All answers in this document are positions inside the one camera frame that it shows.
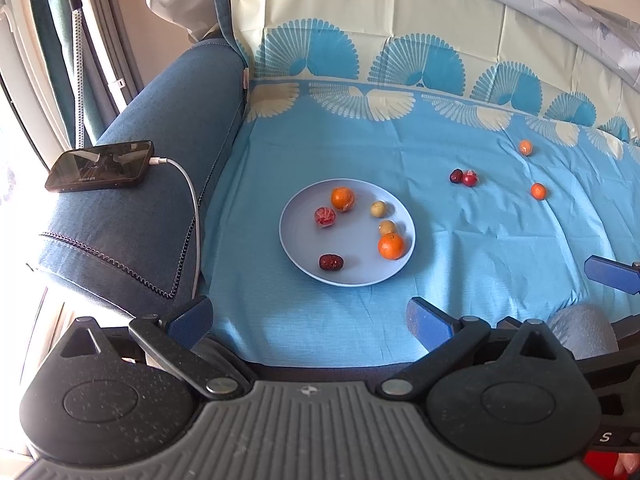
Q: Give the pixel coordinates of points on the plastic-wrapped orange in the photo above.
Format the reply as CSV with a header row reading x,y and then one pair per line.
x,y
342,198

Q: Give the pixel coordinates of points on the pink candy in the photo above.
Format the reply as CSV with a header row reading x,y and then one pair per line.
x,y
324,216

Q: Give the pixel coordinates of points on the black smartphone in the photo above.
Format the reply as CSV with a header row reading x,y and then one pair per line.
x,y
100,165

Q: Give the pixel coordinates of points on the red date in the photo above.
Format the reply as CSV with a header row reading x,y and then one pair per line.
x,y
455,176
330,262

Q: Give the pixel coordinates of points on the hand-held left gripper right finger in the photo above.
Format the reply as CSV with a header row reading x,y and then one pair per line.
x,y
425,322

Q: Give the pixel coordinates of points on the white clip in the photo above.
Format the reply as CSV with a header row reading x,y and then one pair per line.
x,y
246,80

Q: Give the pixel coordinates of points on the person's light blue trouser leg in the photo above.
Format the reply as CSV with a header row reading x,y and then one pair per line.
x,y
585,330

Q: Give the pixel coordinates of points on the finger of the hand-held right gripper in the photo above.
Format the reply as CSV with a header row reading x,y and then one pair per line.
x,y
607,270

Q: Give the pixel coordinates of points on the small orange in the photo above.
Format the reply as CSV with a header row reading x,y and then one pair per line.
x,y
538,191
391,246
525,147

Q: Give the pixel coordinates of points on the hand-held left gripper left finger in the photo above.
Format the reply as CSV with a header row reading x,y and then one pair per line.
x,y
190,317

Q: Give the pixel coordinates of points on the dark green curtain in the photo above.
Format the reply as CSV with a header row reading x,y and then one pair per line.
x,y
100,35

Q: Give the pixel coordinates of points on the yellow longan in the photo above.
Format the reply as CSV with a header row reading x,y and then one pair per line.
x,y
386,227
378,208

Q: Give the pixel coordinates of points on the white window frame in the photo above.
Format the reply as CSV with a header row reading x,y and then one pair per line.
x,y
25,60

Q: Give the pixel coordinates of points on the blue fan-print cloth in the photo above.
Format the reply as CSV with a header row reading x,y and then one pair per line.
x,y
450,240

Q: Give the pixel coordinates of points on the light blue round plate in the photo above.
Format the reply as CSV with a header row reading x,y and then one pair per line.
x,y
350,255

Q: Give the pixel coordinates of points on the red wrapped candy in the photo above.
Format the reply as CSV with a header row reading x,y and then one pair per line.
x,y
470,178

